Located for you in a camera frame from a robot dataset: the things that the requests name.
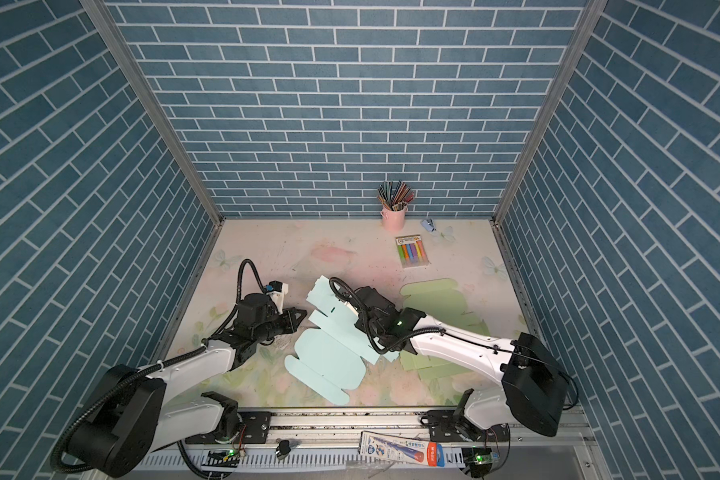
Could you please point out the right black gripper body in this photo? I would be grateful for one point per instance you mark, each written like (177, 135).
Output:
(373, 330)

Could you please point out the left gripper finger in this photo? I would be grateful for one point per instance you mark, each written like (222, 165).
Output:
(290, 320)
(264, 338)

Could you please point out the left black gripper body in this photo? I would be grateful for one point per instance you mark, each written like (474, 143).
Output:
(266, 327)

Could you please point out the light blue paper box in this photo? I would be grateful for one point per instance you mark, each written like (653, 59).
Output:
(331, 357)

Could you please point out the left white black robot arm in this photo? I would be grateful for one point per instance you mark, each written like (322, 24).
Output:
(131, 412)

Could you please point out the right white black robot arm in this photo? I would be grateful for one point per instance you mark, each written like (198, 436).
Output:
(534, 384)

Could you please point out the light green flat paper box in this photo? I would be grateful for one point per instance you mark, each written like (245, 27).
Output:
(442, 300)

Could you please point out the pack of coloured markers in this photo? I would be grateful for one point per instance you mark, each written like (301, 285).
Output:
(411, 251)

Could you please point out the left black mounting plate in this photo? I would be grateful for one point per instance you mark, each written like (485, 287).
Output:
(252, 428)

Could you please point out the black mounting plate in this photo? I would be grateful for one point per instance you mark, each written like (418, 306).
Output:
(451, 425)
(252, 428)

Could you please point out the pink pencil cup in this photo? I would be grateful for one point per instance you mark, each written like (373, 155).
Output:
(393, 220)

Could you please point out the small black knob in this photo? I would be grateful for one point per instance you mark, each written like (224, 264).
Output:
(283, 449)

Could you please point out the coloured pencils bundle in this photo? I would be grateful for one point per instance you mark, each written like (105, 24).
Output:
(395, 195)

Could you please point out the left green circuit board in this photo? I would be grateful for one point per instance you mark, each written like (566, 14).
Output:
(225, 458)

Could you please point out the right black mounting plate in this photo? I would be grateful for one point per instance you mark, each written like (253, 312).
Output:
(451, 425)

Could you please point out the white red blue package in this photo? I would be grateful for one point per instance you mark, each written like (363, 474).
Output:
(388, 448)

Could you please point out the right green lit device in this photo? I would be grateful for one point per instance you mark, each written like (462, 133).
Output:
(478, 462)

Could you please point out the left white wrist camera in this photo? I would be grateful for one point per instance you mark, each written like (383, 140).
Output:
(276, 291)

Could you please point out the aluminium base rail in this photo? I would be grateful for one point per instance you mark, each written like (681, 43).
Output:
(327, 439)

